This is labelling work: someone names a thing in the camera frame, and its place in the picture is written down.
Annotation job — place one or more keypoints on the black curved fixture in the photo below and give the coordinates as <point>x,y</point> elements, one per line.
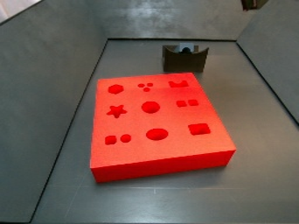
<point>183,62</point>

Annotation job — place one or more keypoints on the red shape sorter block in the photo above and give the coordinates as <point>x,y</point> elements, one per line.
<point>155,127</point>

